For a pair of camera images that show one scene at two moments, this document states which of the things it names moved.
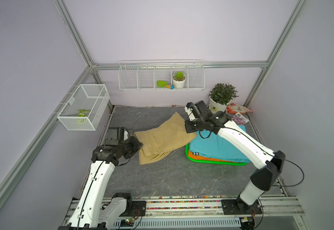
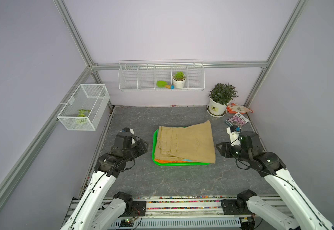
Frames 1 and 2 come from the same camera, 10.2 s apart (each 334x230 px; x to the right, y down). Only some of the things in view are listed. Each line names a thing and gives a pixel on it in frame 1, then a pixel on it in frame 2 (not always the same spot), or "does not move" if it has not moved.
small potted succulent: [179, 79] does not move
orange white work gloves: [233, 108] does not move
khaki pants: [158, 143] to [194, 143]
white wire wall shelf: [161, 75] does not move
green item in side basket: [82, 119] does not move
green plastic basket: [187, 156] to [170, 164]
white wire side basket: [84, 109] does not move
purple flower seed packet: [240, 119] does not move
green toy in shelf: [162, 84] does not move
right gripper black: [188, 124] to [225, 150]
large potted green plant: [220, 96] does not move
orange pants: [203, 157] to [162, 161]
